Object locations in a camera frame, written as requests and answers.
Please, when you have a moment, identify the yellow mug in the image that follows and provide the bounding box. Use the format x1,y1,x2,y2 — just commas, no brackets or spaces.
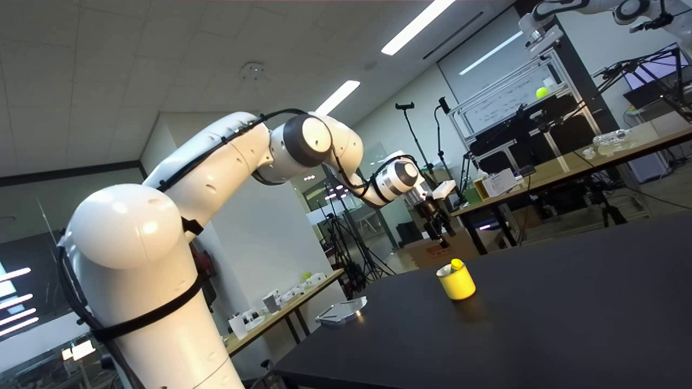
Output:
435,257,477,305

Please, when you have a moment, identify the brown cardboard box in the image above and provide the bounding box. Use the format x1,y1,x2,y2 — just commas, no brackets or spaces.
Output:
398,227,499,271

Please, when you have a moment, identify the silver metal plate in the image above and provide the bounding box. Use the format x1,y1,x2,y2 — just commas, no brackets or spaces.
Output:
314,294,369,330

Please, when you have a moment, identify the black light stand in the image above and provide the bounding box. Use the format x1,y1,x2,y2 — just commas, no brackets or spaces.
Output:
390,98,440,186

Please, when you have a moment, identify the black shelf rack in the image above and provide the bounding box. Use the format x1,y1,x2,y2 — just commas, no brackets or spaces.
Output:
461,41,600,179

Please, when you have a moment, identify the ceiling light panel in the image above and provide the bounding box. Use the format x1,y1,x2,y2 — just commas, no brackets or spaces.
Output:
377,0,459,57
314,77,362,118

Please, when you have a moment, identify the narrow wooden side table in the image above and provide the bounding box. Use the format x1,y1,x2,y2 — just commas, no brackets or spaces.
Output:
222,265,347,358

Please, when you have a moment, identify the long wooden desk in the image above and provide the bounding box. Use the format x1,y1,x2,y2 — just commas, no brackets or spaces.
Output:
452,120,692,254

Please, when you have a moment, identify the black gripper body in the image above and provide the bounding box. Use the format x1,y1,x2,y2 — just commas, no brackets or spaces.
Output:
414,179,461,227

